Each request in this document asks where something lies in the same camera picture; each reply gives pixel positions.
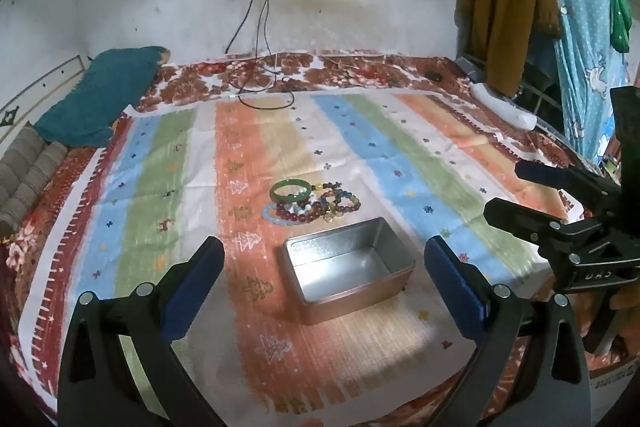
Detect brown jacket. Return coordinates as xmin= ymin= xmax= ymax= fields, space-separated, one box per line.
xmin=454 ymin=0 xmax=565 ymax=98

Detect white bed headboard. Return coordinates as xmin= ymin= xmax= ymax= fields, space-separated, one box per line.
xmin=0 ymin=54 xmax=93 ymax=148

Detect black looped cable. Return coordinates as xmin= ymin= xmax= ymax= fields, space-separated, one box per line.
xmin=228 ymin=0 xmax=297 ymax=110

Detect dark red bead bracelet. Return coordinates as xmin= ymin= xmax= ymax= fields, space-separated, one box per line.
xmin=275 ymin=201 xmax=328 ymax=224

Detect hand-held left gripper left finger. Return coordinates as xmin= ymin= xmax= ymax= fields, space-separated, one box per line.
xmin=57 ymin=235 xmax=226 ymax=427

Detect cardboard box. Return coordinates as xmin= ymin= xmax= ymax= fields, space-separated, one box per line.
xmin=585 ymin=347 xmax=640 ymax=390

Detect green garment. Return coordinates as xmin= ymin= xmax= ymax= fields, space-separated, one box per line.
xmin=599 ymin=0 xmax=634 ymax=54

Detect metal clothes rack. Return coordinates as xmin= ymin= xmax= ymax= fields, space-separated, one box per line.
xmin=455 ymin=54 xmax=573 ymax=120

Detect silver metal tin box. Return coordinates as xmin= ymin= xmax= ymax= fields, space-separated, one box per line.
xmin=282 ymin=217 xmax=417 ymax=327

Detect light blue bead bracelet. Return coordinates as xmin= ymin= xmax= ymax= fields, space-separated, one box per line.
xmin=262 ymin=202 xmax=302 ymax=226

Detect striped pastel cloth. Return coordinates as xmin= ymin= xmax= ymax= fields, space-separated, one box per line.
xmin=25 ymin=89 xmax=583 ymax=414

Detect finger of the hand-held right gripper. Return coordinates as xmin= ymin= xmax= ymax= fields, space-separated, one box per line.
xmin=514 ymin=159 xmax=622 ymax=208
xmin=483 ymin=197 xmax=577 ymax=254

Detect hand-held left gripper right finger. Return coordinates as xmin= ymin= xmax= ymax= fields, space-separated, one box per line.
xmin=424 ymin=235 xmax=593 ymax=427

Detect yellow and dark bead bracelet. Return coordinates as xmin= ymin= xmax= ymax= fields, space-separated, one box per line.
xmin=320 ymin=191 xmax=362 ymax=225

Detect white rolled pillow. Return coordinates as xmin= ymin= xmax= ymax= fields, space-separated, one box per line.
xmin=471 ymin=82 xmax=539 ymax=131

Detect teal blanket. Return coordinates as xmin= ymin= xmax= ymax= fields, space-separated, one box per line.
xmin=34 ymin=46 xmax=171 ymax=148

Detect blue dotted cloth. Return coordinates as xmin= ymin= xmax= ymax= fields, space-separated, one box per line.
xmin=522 ymin=0 xmax=632 ymax=160

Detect black power cable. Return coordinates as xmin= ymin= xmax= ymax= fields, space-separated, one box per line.
xmin=225 ymin=0 xmax=259 ymax=56

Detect multicoloured bead bracelet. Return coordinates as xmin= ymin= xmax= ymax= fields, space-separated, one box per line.
xmin=310 ymin=180 xmax=347 ymax=204

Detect green jade bangle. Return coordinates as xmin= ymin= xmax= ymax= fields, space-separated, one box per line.
xmin=269 ymin=179 xmax=312 ymax=204

